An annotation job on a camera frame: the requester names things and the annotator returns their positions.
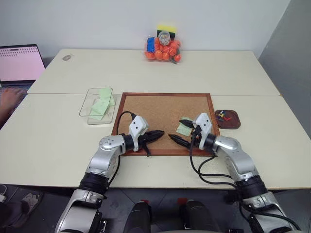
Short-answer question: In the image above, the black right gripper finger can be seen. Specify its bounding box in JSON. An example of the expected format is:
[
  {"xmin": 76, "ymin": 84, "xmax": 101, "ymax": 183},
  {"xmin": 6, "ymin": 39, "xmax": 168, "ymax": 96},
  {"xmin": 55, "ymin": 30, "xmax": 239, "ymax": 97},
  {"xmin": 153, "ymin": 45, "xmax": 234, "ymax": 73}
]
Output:
[
  {"xmin": 179, "ymin": 118, "xmax": 196, "ymax": 129},
  {"xmin": 168, "ymin": 133, "xmax": 193, "ymax": 150}
]

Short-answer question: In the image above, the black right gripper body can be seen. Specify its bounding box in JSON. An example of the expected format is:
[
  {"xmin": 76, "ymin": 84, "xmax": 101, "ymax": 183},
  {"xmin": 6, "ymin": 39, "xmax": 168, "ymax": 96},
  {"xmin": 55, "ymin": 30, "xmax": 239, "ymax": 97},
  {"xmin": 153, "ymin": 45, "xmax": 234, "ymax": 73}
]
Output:
[{"xmin": 190, "ymin": 126, "xmax": 202, "ymax": 147}]

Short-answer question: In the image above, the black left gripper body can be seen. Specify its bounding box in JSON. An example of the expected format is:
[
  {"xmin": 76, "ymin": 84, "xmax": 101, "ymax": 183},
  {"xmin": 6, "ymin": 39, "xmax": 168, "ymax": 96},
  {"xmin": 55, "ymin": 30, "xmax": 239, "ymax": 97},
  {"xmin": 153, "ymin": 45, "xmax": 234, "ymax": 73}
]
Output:
[{"xmin": 138, "ymin": 132, "xmax": 150, "ymax": 148}]

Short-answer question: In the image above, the brown wooden tray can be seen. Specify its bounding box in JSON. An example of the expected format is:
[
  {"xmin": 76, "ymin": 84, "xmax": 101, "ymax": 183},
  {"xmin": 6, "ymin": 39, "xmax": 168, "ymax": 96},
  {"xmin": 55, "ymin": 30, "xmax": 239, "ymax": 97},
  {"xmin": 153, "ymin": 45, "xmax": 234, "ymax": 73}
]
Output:
[{"xmin": 214, "ymin": 109, "xmax": 242, "ymax": 130}]

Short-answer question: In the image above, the clear plastic box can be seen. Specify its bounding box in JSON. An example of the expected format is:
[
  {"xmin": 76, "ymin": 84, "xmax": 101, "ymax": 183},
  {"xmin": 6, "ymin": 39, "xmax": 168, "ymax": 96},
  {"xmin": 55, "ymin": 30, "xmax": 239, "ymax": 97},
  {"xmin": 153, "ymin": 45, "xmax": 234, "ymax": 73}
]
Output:
[{"xmin": 79, "ymin": 87, "xmax": 117, "ymax": 126}]

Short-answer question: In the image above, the bystander's bare hand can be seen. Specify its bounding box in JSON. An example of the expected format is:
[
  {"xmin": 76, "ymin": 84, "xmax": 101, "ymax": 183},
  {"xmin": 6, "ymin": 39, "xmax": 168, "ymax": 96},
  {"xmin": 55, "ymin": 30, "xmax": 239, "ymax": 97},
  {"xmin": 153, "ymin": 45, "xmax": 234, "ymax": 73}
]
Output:
[{"xmin": 0, "ymin": 87, "xmax": 26, "ymax": 109}]

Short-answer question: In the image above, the wood-framed cork board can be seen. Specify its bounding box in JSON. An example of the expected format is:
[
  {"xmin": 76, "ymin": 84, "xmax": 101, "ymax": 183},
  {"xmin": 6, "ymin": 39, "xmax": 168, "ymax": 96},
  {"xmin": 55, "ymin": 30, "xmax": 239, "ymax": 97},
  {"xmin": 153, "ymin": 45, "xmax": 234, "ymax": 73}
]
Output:
[{"xmin": 111, "ymin": 92, "xmax": 222, "ymax": 157}]

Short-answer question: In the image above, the clear bag of orange items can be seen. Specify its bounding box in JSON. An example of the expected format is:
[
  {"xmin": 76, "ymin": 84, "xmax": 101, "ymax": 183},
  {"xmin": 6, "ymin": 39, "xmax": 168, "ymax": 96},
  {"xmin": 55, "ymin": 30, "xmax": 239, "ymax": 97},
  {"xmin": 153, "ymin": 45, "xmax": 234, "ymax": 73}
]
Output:
[{"xmin": 143, "ymin": 33, "xmax": 183, "ymax": 65}]

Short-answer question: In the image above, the blue flat packet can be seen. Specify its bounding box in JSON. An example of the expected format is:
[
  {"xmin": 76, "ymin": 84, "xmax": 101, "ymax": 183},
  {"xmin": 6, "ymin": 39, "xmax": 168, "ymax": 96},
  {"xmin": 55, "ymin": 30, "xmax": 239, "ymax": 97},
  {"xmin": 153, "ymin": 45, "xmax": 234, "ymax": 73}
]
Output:
[{"xmin": 146, "ymin": 36, "xmax": 156, "ymax": 53}]

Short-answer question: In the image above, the clear tape roll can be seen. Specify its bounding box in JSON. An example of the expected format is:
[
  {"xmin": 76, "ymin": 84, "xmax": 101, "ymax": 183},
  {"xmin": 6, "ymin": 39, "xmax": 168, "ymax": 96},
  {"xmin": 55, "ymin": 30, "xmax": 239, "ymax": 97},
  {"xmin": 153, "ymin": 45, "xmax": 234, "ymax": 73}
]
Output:
[{"xmin": 157, "ymin": 31, "xmax": 171, "ymax": 46}]

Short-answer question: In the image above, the yellow and black sponge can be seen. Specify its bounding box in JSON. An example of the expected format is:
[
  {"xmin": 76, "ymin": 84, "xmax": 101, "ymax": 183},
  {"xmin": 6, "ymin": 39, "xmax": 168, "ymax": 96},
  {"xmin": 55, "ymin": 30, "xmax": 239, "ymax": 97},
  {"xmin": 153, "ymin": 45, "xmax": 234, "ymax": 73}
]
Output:
[{"xmin": 156, "ymin": 23, "xmax": 178, "ymax": 39}]

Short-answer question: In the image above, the sandalled foot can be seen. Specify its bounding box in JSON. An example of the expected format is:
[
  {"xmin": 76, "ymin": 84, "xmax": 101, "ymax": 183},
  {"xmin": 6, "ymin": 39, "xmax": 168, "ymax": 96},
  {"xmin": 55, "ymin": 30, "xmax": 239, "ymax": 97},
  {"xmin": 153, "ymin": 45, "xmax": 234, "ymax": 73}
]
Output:
[{"xmin": 20, "ymin": 191, "xmax": 45, "ymax": 216}]

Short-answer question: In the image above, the open laptop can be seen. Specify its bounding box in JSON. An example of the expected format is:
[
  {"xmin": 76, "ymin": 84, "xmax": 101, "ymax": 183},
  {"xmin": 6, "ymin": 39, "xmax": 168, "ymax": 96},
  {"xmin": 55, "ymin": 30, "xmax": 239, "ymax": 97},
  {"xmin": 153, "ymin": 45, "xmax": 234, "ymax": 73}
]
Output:
[{"xmin": 0, "ymin": 44, "xmax": 46, "ymax": 88}]

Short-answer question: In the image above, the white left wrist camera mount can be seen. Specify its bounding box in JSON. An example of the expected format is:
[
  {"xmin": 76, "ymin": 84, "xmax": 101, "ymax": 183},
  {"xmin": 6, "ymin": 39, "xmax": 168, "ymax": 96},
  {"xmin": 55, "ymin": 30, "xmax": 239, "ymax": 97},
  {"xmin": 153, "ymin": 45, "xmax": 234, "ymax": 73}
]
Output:
[{"xmin": 128, "ymin": 115, "xmax": 150, "ymax": 152}]

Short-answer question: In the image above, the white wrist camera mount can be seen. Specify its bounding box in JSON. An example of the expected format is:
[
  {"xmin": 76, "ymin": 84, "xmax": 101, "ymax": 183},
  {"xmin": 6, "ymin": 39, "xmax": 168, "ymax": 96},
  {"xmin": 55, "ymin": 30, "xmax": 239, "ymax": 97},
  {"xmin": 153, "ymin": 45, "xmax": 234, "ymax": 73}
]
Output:
[
  {"xmin": 193, "ymin": 112, "xmax": 212, "ymax": 150},
  {"xmin": 128, "ymin": 115, "xmax": 150, "ymax": 152}
]

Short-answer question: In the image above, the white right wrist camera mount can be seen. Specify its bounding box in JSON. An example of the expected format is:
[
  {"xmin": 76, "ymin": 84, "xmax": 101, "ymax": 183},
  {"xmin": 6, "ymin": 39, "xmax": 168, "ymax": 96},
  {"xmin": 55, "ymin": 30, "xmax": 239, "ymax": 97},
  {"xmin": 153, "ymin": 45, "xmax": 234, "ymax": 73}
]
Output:
[{"xmin": 193, "ymin": 112, "xmax": 212, "ymax": 150}]

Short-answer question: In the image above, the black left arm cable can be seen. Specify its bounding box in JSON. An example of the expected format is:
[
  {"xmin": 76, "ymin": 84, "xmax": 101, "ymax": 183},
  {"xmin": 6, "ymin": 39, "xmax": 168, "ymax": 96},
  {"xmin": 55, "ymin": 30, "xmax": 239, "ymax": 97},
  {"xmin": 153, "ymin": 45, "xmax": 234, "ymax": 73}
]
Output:
[{"xmin": 116, "ymin": 111, "xmax": 136, "ymax": 136}]

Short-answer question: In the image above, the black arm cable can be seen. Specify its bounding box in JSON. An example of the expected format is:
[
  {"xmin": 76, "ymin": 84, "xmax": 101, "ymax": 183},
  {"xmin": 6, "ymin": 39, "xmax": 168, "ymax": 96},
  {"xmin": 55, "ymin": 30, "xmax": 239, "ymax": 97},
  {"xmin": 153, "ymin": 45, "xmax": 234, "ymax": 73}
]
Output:
[
  {"xmin": 116, "ymin": 111, "xmax": 136, "ymax": 136},
  {"xmin": 189, "ymin": 137, "xmax": 238, "ymax": 189}
]

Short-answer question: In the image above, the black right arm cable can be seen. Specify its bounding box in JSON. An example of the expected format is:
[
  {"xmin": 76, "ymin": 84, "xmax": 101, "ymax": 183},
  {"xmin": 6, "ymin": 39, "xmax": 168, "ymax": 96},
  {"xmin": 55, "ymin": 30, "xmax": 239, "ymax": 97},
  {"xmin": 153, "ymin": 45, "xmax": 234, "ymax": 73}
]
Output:
[{"xmin": 189, "ymin": 137, "xmax": 238, "ymax": 189}]

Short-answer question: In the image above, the white charger cable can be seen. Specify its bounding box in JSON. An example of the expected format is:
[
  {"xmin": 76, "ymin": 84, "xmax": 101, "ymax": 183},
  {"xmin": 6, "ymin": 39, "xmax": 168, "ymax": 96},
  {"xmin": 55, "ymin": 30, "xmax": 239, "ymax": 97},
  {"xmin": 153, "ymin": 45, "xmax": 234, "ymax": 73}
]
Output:
[{"xmin": 0, "ymin": 183, "xmax": 8, "ymax": 203}]

